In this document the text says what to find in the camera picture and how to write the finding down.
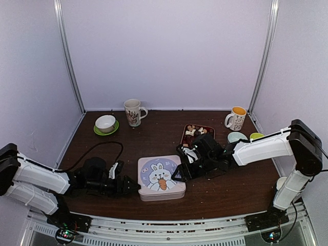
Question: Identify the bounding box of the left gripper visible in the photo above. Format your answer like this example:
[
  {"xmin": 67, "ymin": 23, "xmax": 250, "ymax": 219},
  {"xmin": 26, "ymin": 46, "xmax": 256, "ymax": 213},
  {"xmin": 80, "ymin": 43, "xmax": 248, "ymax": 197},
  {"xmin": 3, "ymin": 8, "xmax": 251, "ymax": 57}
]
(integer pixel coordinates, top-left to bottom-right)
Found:
[{"xmin": 87, "ymin": 175, "xmax": 141, "ymax": 198}]

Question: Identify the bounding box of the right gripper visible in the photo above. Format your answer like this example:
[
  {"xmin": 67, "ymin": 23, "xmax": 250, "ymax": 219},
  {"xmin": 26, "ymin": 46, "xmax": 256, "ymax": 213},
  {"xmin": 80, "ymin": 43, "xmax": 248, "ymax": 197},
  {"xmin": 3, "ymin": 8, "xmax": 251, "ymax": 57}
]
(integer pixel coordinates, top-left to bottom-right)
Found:
[{"xmin": 171, "ymin": 155, "xmax": 216, "ymax": 183}]

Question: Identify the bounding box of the bunny tin lid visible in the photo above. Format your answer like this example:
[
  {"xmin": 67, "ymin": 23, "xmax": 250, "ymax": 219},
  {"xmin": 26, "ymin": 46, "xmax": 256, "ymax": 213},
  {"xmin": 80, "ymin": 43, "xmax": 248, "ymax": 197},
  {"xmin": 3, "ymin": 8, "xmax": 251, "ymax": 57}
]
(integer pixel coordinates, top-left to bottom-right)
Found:
[{"xmin": 138, "ymin": 155, "xmax": 186, "ymax": 193}]

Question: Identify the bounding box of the tin box with dividers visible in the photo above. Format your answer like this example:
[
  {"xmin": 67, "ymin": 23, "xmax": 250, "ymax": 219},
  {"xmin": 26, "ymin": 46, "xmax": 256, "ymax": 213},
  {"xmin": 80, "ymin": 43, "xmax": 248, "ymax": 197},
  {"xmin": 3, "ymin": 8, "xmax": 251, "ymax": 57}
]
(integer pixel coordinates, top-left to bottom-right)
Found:
[{"xmin": 138, "ymin": 190, "xmax": 185, "ymax": 201}]

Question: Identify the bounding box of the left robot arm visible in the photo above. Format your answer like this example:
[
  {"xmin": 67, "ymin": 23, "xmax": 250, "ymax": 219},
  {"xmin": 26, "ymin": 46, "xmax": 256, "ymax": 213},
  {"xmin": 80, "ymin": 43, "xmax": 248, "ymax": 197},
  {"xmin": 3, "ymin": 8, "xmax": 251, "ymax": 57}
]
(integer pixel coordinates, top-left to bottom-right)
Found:
[{"xmin": 1, "ymin": 143, "xmax": 140, "ymax": 228}]

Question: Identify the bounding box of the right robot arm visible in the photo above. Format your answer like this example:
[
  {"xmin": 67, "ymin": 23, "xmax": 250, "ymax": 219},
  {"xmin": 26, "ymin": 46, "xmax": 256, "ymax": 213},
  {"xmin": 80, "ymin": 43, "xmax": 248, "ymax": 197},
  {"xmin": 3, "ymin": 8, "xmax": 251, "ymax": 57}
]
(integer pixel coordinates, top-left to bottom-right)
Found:
[{"xmin": 137, "ymin": 119, "xmax": 323, "ymax": 227}]

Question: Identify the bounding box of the red chocolate tray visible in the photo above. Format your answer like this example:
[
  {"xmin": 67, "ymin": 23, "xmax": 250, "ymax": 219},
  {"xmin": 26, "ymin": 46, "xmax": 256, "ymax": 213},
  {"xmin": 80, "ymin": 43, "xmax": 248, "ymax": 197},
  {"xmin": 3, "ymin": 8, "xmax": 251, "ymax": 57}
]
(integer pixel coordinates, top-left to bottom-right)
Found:
[{"xmin": 180, "ymin": 124, "xmax": 215, "ymax": 147}]

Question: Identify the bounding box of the green saucer plate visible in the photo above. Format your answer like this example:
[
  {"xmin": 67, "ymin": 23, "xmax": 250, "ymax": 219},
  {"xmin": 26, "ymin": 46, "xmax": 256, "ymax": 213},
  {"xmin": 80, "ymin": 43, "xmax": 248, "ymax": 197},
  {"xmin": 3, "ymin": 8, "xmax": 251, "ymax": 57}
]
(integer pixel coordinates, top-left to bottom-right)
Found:
[{"xmin": 93, "ymin": 120, "xmax": 119, "ymax": 136}]

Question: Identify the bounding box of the grey blue small bowl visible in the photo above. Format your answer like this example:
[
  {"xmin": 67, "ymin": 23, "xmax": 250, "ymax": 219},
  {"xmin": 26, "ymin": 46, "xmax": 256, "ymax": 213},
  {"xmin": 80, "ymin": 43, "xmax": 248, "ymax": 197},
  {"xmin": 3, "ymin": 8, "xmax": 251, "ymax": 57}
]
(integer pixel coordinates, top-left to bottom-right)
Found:
[{"xmin": 227, "ymin": 131, "xmax": 248, "ymax": 144}]

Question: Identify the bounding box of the white ceramic bowl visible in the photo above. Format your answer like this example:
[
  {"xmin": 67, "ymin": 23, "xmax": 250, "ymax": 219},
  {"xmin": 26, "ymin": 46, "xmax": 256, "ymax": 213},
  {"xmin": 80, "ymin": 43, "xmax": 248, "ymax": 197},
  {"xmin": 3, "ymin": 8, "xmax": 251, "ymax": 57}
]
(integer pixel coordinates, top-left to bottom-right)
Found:
[{"xmin": 95, "ymin": 115, "xmax": 116, "ymax": 133}]

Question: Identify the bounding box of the seashell coral mug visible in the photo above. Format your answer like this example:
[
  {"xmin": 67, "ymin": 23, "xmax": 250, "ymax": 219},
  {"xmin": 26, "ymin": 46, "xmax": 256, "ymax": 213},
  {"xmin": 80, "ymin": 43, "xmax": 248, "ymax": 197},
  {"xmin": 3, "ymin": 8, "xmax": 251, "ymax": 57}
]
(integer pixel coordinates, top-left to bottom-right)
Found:
[{"xmin": 124, "ymin": 99, "xmax": 148, "ymax": 127}]

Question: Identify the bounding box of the yellow inside floral mug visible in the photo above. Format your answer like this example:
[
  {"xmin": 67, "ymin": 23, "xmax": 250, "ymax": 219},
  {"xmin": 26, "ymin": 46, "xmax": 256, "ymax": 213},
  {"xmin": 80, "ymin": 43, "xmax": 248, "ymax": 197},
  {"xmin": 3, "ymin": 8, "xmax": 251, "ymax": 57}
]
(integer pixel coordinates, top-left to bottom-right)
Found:
[{"xmin": 224, "ymin": 106, "xmax": 247, "ymax": 131}]

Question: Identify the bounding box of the green small bowl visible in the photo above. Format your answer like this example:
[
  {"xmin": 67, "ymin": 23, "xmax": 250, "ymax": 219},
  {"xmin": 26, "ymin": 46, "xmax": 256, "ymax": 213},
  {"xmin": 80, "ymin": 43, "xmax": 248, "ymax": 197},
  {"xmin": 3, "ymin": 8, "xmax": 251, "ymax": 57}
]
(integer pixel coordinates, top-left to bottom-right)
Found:
[{"xmin": 250, "ymin": 132, "xmax": 264, "ymax": 139}]

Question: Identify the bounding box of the white cup near base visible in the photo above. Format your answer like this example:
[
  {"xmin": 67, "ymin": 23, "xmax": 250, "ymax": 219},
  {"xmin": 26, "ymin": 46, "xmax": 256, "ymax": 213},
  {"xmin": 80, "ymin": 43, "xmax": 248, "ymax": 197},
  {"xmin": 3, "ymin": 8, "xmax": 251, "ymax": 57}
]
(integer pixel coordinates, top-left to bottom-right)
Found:
[{"xmin": 275, "ymin": 176, "xmax": 287, "ymax": 191}]

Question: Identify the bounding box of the front aluminium rail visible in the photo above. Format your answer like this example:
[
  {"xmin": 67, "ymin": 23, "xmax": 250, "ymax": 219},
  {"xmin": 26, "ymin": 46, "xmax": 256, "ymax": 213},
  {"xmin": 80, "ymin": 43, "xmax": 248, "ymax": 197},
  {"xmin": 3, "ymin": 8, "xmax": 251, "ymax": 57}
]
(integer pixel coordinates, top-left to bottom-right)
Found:
[{"xmin": 20, "ymin": 199, "xmax": 318, "ymax": 246}]

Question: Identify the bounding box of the right aluminium frame post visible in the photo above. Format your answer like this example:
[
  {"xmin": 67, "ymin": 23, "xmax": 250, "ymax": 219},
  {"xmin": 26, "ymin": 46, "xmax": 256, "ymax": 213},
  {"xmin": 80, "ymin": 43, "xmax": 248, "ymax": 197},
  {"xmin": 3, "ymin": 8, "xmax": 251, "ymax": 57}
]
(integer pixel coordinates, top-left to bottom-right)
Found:
[{"xmin": 248, "ymin": 0, "xmax": 279, "ymax": 115}]

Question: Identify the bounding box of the aluminium frame post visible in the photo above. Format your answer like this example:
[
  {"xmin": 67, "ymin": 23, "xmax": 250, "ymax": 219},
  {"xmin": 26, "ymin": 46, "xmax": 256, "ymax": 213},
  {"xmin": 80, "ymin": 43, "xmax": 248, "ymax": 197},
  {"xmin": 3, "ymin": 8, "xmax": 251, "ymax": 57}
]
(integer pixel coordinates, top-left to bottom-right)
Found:
[
  {"xmin": 248, "ymin": 0, "xmax": 279, "ymax": 115},
  {"xmin": 53, "ymin": 0, "xmax": 86, "ymax": 114}
]

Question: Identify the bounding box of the left aluminium frame post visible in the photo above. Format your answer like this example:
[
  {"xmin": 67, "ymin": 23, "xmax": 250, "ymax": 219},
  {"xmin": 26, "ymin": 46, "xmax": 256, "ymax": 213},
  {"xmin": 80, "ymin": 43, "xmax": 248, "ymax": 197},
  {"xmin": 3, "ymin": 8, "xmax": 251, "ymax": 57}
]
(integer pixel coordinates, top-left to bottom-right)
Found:
[{"xmin": 53, "ymin": 0, "xmax": 86, "ymax": 114}]

